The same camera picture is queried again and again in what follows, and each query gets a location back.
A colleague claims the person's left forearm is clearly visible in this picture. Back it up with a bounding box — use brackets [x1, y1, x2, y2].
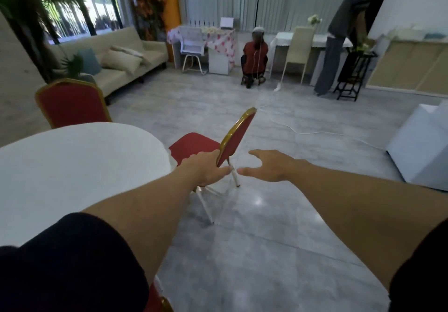
[82, 165, 197, 285]

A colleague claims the person's right hand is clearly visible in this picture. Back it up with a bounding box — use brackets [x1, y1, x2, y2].
[237, 149, 311, 183]

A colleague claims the beige dining chair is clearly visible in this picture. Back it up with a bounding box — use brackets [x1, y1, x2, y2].
[281, 26, 317, 85]

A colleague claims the table with floral tablecloth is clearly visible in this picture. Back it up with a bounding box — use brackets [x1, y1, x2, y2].
[167, 25, 237, 76]

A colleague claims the red chair with gold frame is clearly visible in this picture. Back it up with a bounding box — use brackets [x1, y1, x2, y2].
[169, 107, 258, 225]
[35, 78, 113, 130]
[143, 282, 174, 312]

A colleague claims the large green palm plant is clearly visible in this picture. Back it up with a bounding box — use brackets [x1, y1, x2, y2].
[0, 0, 85, 83]

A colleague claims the large beige framed panel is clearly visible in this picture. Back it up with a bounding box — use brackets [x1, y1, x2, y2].
[366, 40, 448, 93]

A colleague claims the beige sofa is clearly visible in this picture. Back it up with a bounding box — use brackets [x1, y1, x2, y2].
[49, 26, 169, 99]

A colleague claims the white round tablecloth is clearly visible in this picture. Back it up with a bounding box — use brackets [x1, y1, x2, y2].
[0, 122, 174, 248]

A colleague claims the window with black frame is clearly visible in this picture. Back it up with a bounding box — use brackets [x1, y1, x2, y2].
[26, 0, 140, 42]

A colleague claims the black right sleeve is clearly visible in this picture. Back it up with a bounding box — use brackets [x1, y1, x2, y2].
[388, 217, 448, 312]

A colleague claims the beige cushion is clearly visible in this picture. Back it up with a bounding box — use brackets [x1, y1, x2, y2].
[101, 49, 143, 76]

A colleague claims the small beige framed panel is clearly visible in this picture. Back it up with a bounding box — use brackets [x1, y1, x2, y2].
[416, 48, 448, 96]

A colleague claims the white chair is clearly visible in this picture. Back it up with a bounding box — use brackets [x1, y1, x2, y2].
[179, 27, 209, 76]

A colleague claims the black plant stand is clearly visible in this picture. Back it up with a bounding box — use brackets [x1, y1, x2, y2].
[333, 49, 379, 102]

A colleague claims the person's right forearm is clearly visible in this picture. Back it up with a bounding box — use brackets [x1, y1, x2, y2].
[290, 161, 448, 291]

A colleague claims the small green plant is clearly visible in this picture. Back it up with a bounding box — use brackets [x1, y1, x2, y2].
[61, 54, 85, 80]

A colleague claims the person's left hand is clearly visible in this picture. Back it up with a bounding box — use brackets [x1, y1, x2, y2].
[180, 149, 234, 187]

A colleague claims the white cabinet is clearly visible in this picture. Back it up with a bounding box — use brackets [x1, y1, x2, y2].
[386, 100, 448, 193]

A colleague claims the blue cushion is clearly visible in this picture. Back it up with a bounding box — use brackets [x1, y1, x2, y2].
[78, 48, 102, 76]

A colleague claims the black sleeve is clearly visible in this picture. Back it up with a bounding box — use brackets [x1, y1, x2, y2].
[0, 212, 150, 312]
[388, 217, 448, 312]

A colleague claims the white cushion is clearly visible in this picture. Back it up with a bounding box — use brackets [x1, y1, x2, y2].
[110, 45, 152, 66]

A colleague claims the white cable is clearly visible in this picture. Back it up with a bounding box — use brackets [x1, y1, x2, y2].
[257, 81, 388, 152]

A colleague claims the black left sleeve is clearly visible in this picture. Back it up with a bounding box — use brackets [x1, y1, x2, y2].
[0, 212, 150, 312]

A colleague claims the white table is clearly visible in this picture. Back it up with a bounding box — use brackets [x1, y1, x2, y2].
[269, 31, 354, 86]

